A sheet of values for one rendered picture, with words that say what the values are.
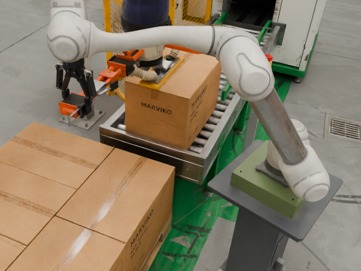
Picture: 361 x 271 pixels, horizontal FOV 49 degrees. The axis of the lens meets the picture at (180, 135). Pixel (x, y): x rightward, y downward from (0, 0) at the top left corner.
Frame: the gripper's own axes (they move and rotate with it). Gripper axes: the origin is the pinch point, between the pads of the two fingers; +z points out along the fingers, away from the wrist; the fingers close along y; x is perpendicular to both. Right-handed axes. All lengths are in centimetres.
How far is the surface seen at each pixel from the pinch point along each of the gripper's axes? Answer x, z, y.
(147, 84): -42.7, 11.5, -8.0
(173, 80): -87, 32, -4
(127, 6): -50, -20, 6
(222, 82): -172, 73, -14
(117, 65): -30.2, -1.9, 0.0
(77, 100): 1.1, -2.0, -0.6
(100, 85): -13.5, -1.2, -1.4
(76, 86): -140, 93, 103
